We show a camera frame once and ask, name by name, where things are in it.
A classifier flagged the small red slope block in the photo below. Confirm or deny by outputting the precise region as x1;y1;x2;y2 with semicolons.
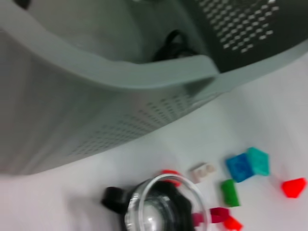
160;169;182;187
222;215;243;231

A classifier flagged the tall orange-red block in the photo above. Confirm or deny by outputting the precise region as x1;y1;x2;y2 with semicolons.
281;177;308;199

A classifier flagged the white two-stud flat plate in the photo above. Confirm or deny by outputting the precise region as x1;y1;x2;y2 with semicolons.
189;163;217;184

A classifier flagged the green slope block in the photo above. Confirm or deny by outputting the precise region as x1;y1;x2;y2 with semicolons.
220;179;241;207

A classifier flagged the dark red curved block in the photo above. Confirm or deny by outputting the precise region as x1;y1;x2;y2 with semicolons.
192;206;231;227

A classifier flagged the blue square plate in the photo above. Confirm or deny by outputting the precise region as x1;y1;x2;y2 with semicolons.
225;153;257;183

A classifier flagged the teal square plate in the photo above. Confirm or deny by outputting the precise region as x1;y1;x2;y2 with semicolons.
246;146;270;176

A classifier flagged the grey perforated storage bin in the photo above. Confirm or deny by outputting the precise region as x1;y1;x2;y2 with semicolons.
0;0;308;176

